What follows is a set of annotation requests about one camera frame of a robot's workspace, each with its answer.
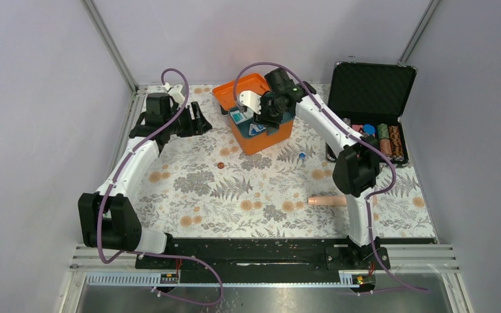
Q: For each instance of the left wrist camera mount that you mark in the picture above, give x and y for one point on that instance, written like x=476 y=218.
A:
x=176 y=92

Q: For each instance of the slotted cable duct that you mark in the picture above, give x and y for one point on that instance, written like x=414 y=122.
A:
x=166 y=280

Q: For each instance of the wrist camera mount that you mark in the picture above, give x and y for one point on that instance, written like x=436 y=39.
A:
x=176 y=92
x=250 y=101

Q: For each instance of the floral tablecloth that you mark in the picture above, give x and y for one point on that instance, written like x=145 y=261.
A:
x=184 y=193

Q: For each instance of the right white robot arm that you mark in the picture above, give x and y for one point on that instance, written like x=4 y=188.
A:
x=357 y=164

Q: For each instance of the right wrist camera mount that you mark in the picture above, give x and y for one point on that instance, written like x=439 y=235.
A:
x=250 y=101

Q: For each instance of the black foam-lined case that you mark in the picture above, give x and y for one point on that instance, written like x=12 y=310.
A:
x=372 y=94

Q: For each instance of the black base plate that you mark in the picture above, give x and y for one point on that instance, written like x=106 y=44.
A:
x=262 y=260

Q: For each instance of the orange plastic medicine box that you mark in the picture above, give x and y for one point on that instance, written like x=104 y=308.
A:
x=224 y=95

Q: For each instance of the blue white wipe packet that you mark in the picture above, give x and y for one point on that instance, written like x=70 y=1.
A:
x=255 y=129

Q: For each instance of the medical gauze packet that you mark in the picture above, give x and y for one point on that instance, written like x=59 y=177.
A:
x=239 y=117

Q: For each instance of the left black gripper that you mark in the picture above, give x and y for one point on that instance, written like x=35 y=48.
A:
x=199 y=126

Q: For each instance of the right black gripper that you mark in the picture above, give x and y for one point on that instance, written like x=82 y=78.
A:
x=263 y=119

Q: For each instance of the teal divided tray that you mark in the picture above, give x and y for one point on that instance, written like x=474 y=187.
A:
x=244 y=124

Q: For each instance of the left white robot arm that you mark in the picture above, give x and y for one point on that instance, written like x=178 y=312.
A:
x=107 y=216

